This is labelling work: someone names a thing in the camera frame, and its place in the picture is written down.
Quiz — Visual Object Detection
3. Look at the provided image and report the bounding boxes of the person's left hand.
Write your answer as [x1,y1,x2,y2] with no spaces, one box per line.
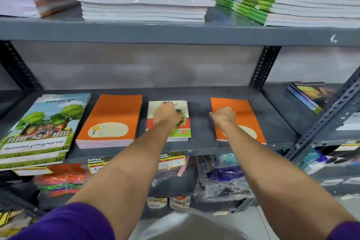
[153,101,183,128]

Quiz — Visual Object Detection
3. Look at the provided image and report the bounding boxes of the person's right hand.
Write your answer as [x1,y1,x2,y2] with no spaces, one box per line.
[209,106,237,128]

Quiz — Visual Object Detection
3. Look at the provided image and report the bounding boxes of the thin orange notebook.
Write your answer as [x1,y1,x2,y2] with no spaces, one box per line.
[210,97,267,145]

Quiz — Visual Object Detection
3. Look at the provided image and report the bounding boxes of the green red notebook stack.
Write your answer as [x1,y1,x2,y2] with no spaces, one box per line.
[146,100,192,142]

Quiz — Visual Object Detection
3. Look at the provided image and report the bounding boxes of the person's right forearm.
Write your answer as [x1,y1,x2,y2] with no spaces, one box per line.
[218,121,358,240]

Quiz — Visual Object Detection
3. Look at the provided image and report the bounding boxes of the person's left forearm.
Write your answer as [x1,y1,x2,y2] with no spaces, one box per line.
[66,120,183,240]

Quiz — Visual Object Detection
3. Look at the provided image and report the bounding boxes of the thick orange notebook stack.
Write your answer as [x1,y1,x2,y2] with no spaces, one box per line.
[75,94,143,149]

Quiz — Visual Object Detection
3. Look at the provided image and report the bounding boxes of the yellow price label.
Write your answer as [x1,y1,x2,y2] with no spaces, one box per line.
[87,157,110,175]
[158,153,186,170]

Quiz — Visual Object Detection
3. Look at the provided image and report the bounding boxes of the clear bag of blue items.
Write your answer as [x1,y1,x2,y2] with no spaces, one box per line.
[194,153,255,203]

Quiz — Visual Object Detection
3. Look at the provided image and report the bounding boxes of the small clear plastic bag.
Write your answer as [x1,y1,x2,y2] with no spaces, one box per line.
[152,164,181,187]

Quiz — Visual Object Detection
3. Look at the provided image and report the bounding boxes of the grey metal shelf rack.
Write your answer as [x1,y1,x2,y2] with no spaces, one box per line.
[0,0,360,212]

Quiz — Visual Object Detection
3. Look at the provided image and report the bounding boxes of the dark cover book stack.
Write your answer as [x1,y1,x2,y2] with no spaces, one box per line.
[287,82,342,114]

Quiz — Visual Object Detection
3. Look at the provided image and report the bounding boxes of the white label jar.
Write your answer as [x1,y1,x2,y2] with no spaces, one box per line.
[169,196,191,210]
[146,197,168,209]

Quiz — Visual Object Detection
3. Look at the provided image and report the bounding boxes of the teal plastic packet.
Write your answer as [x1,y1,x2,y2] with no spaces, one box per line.
[298,149,322,169]

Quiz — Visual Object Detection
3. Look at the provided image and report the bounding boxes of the white notebook stack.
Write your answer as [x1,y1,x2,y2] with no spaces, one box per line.
[74,0,216,23]

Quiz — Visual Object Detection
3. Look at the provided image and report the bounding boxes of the green blue spine notebook stack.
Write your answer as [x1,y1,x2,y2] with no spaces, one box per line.
[216,0,360,28]

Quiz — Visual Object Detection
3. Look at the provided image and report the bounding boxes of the tree picture book stack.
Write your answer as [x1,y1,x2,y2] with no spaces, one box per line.
[0,93,92,171]

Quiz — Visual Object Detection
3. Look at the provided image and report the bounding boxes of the white sheets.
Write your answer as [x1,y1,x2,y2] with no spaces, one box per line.
[336,113,360,131]

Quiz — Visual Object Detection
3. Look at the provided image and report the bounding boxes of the orange green packet bundle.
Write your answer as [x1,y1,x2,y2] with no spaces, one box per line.
[34,163,86,199]

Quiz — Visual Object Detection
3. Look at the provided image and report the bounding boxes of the purple shirt sleeve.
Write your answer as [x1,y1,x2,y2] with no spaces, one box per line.
[326,221,360,240]
[8,202,116,240]

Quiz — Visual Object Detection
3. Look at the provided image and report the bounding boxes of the gold foil packets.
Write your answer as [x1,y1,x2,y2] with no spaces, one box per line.
[0,209,33,238]

